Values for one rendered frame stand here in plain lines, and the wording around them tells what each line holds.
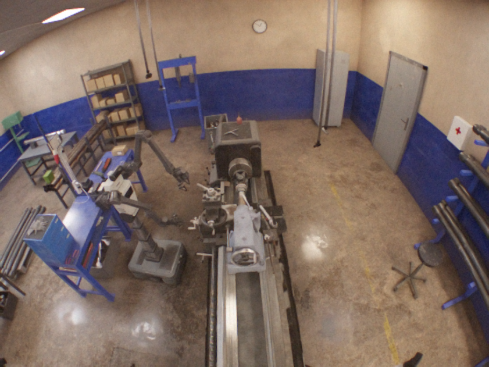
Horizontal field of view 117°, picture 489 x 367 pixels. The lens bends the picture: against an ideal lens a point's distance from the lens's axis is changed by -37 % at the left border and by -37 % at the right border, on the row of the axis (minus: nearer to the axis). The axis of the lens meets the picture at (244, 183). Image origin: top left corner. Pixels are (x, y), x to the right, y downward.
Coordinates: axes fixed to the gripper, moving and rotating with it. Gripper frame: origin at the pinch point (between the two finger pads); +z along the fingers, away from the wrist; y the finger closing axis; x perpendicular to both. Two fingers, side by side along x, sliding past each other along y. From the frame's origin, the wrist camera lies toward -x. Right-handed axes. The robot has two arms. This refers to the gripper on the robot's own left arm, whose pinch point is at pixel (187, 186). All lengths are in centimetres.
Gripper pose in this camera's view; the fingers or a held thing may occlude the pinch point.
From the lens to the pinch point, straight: 227.7
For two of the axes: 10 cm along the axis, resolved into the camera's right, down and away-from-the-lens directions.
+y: 1.1, -6.5, 7.5
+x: -8.3, 3.5, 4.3
